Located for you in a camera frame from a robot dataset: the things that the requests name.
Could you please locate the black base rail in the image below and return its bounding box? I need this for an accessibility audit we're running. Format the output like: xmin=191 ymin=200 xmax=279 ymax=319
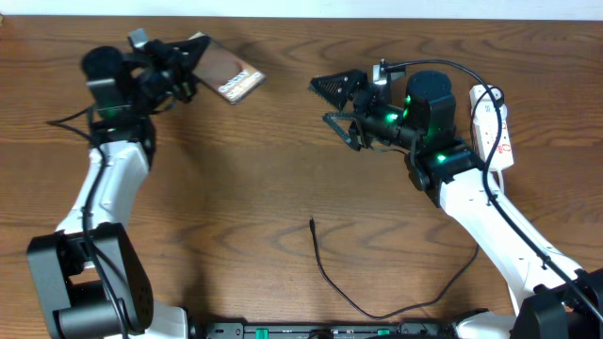
xmin=188 ymin=321 xmax=457 ymax=339

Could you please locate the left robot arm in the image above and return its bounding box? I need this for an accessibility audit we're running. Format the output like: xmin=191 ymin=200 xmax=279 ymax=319
xmin=26 ymin=29 xmax=210 ymax=338

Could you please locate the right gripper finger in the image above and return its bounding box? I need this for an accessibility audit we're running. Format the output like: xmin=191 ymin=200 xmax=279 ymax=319
xmin=322 ymin=112 xmax=363 ymax=151
xmin=309 ymin=70 xmax=367 ymax=109

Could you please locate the white power strip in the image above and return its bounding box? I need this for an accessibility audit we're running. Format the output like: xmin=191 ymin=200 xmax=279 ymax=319
xmin=469 ymin=85 xmax=513 ymax=171

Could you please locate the black charger cable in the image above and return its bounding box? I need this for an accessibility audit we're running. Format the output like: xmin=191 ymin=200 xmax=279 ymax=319
xmin=308 ymin=84 xmax=508 ymax=321

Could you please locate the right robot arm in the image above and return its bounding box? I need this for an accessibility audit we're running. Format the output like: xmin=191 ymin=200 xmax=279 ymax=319
xmin=309 ymin=66 xmax=602 ymax=338

